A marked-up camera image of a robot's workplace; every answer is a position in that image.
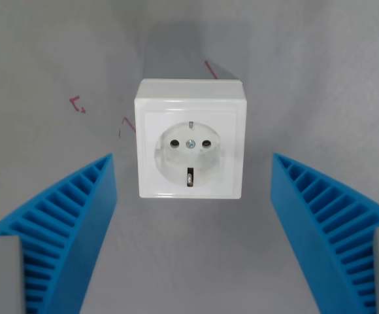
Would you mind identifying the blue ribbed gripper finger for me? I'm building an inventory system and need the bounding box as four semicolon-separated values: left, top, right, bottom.
270;151;379;314
0;152;118;314

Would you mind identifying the white wall socket box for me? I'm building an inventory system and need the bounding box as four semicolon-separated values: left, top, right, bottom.
133;78;250;200

